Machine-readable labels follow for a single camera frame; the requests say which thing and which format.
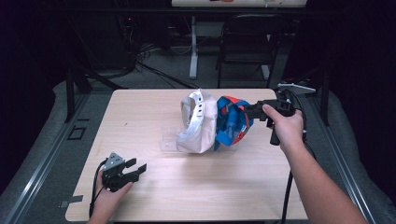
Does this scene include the person's left hand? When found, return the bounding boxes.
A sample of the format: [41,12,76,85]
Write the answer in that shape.
[92,177,134,218]

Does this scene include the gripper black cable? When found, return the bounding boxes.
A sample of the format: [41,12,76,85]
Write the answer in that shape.
[279,88,318,224]
[88,158,108,219]

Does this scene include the white baseball cap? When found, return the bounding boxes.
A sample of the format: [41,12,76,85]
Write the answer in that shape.
[175,88,219,154]

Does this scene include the blue baseball cap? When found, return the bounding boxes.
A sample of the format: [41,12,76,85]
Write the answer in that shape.
[213,94,255,152]

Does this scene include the black floor cables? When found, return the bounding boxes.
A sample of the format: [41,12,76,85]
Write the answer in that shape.
[133,59,201,90]

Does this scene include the person's right hand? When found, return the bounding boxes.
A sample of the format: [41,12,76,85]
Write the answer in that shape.
[262,104,305,153]

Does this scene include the black tape square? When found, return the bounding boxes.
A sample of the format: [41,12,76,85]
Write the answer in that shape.
[66,125,88,141]

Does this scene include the white standing desk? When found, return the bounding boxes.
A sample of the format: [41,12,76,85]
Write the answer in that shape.
[171,0,309,80]

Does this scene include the grey tape strip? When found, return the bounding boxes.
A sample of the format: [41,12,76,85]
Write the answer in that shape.
[58,194,85,209]

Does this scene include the aluminium floor rail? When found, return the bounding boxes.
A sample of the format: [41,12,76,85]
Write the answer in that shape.
[306,92,376,224]
[0,92,92,224]

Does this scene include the black folding chair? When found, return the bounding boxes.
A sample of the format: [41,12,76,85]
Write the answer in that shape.
[215,13,290,90]

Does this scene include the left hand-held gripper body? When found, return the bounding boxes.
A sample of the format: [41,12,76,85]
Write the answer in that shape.
[100,151,142,193]

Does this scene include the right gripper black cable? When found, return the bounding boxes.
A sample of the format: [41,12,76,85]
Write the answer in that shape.
[279,88,318,224]

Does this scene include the black frame post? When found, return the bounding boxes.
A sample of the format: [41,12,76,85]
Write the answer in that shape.
[319,66,331,127]

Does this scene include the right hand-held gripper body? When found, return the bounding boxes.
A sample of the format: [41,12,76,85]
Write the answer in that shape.
[257,81,318,147]

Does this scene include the clear acrylic cap rack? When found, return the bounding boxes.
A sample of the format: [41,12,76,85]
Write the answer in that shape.
[160,125,240,154]

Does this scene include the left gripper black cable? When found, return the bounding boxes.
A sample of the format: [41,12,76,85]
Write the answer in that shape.
[88,158,108,219]

